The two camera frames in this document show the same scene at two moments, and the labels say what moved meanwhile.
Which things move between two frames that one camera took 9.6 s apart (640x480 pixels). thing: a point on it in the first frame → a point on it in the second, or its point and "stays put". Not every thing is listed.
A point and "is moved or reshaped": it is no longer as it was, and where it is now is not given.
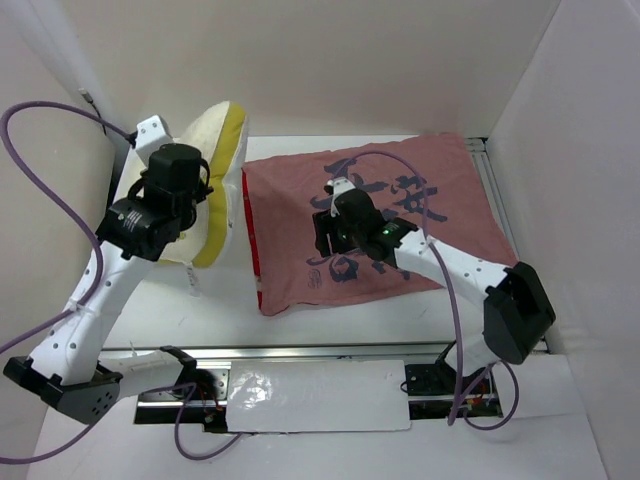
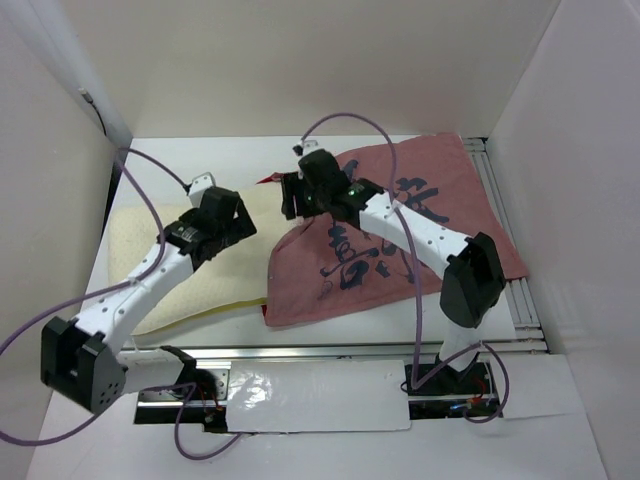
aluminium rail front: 126,353 stays put
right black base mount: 431,388 stays put
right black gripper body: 342,238 → 309,201
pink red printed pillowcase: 434,182 is moved or reshaped
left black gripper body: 189,211 → 239,228
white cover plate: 311,396 stays put
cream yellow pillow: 219,131 → 232,274
